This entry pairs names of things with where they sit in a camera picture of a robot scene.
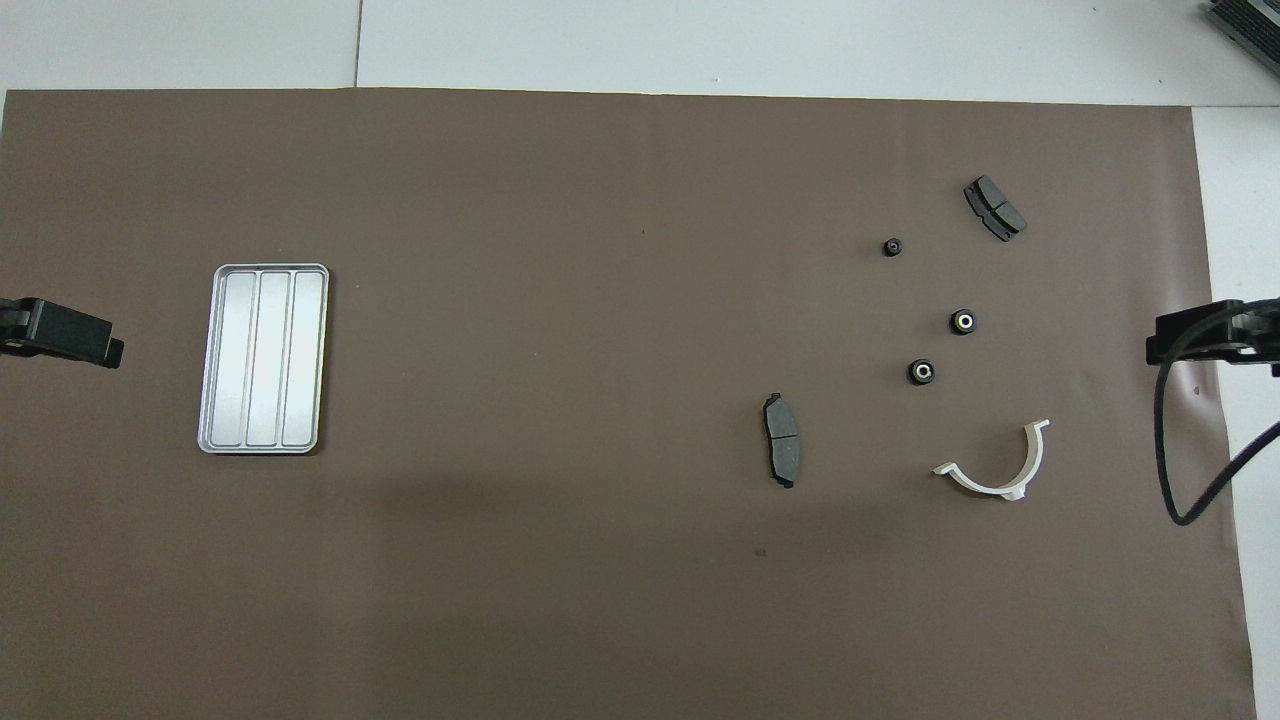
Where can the small black bearing gear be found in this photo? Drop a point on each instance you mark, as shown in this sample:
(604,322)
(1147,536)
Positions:
(893,246)

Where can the black bearing gear white core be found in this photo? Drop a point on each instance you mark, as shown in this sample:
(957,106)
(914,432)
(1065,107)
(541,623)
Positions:
(921,371)
(963,321)

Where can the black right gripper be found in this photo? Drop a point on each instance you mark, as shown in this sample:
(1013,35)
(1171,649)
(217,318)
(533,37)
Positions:
(1265,335)

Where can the brown paper table mat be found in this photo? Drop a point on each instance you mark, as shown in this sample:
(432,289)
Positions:
(600,300)

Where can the dark ribbed metal device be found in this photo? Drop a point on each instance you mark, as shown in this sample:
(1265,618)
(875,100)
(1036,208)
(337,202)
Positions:
(1245,25)

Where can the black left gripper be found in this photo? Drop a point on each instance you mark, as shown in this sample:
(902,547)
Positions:
(12,315)

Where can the silver ribbed metal tray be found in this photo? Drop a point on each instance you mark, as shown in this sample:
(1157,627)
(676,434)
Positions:
(270,360)

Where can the dark grey brake pad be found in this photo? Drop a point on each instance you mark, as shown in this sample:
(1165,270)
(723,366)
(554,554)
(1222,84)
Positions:
(995,207)
(783,440)

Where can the white curved plastic bracket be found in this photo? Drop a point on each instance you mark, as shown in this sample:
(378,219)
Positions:
(975,483)

